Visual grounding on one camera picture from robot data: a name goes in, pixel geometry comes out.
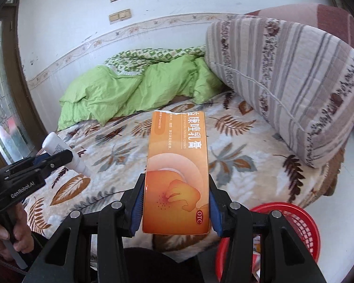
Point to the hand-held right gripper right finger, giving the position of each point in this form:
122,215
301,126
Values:
216,215

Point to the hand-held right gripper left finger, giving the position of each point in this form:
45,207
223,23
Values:
137,209

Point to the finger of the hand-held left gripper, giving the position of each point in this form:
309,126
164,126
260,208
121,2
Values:
59,159
39,159

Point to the white spray bottle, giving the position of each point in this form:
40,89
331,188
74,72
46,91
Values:
54,144

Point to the orange medicine box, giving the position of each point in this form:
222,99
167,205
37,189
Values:
177,168

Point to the red plastic basket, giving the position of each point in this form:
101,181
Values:
301,230

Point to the person's left hand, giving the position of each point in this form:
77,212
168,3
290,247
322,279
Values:
22,235

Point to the leaf printed blanket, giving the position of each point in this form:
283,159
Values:
253,168

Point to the person's dark clothing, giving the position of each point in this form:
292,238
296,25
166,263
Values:
162,266

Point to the wooden glass door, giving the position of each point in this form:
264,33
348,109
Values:
3,94

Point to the green duvet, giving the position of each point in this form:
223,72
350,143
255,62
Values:
121,94

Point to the green patterned quilt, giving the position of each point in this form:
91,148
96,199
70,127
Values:
141,57

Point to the striped floral cushion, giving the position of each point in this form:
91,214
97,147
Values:
298,88

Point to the wall switch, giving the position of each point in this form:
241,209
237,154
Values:
121,15

